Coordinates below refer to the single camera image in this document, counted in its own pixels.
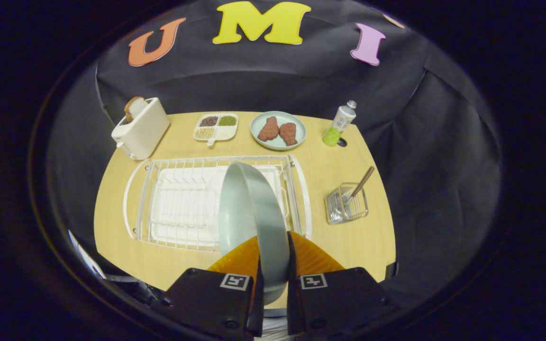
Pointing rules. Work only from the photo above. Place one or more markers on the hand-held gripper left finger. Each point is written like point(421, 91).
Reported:
point(257, 310)

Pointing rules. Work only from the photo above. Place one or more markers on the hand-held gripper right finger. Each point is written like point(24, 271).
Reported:
point(293, 308)

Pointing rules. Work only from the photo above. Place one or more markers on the pale green plate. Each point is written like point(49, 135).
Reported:
point(254, 213)

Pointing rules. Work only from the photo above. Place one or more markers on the small pale green dish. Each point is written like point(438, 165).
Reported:
point(301, 130)

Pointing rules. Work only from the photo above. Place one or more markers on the white sectioned dish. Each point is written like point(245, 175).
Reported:
point(225, 132)

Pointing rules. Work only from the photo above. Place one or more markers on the black table clamp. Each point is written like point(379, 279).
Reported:
point(391, 271)

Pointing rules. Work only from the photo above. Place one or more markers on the small black round cap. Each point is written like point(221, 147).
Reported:
point(342, 142)

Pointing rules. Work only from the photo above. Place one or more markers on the brown meat piece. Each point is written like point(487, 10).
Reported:
point(288, 134)
point(268, 129)

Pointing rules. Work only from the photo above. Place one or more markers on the pile of pale beans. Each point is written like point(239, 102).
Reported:
point(204, 133)

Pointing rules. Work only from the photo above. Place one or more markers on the green and white bottle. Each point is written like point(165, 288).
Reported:
point(339, 123)

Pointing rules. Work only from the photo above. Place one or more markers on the pile of green beans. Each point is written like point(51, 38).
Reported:
point(227, 121)

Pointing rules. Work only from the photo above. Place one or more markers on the pile of dark red beans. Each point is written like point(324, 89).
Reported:
point(208, 121)

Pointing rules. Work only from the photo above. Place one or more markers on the white toaster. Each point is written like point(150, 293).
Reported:
point(145, 128)

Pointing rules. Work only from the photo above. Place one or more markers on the black backdrop cloth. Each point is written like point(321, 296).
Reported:
point(254, 80)

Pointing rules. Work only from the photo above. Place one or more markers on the bread slice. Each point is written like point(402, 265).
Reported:
point(133, 108)

